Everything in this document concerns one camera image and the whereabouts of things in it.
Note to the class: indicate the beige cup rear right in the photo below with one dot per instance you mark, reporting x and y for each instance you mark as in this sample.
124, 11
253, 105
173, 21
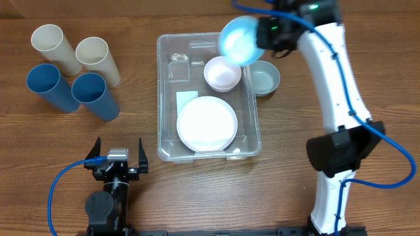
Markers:
95, 55

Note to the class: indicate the pink small bowl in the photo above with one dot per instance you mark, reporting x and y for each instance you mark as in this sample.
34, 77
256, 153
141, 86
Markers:
222, 75

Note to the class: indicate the beige cup rear left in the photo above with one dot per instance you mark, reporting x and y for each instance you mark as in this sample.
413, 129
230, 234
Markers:
50, 41

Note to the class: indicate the clear plastic storage bin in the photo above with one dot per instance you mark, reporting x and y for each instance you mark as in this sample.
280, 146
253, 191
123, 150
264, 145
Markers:
181, 59

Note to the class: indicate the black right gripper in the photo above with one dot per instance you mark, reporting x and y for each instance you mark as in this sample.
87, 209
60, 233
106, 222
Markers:
265, 40

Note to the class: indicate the white label in bin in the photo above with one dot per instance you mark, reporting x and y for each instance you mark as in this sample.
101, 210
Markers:
182, 98

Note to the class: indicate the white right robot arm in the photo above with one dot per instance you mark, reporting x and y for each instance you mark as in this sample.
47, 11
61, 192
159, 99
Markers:
316, 29

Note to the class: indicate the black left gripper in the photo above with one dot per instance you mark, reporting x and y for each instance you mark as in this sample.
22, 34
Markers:
134, 173

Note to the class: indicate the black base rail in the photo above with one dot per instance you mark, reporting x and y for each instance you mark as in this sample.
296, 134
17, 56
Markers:
280, 231

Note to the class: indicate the pink plate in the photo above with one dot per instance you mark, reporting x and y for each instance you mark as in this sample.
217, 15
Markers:
207, 123

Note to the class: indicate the light blue small bowl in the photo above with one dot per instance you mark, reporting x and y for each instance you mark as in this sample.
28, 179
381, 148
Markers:
238, 41

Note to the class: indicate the blue cup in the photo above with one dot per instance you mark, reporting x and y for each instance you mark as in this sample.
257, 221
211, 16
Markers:
47, 81
91, 90

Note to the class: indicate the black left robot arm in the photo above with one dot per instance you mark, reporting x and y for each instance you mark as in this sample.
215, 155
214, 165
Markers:
107, 209

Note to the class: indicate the grey small bowl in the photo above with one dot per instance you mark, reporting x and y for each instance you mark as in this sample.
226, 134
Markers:
265, 78

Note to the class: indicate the beige cup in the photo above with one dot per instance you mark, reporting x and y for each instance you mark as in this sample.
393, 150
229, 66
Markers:
95, 55
50, 41

